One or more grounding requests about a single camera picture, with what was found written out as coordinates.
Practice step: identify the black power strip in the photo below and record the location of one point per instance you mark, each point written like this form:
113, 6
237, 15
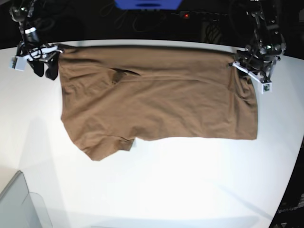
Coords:
204, 16

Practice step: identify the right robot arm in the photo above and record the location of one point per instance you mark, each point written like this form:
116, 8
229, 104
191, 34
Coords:
21, 11

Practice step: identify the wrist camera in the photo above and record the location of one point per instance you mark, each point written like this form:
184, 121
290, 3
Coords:
266, 87
18, 63

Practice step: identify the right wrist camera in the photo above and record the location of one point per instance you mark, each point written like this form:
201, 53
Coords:
18, 63

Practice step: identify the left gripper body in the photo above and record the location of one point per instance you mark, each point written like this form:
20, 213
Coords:
258, 67

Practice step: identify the blue bin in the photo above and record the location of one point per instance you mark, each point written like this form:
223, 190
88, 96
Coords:
148, 4

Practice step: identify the grey plastic tray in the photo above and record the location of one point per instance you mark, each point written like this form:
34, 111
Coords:
20, 208

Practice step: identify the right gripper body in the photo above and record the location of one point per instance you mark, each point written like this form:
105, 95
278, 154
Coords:
31, 52

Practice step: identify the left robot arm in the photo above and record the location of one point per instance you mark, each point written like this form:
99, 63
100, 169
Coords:
267, 44

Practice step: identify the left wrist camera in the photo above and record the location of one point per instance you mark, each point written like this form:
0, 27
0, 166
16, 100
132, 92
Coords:
266, 87

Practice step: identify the brown t-shirt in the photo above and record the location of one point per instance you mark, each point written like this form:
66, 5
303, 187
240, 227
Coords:
113, 95

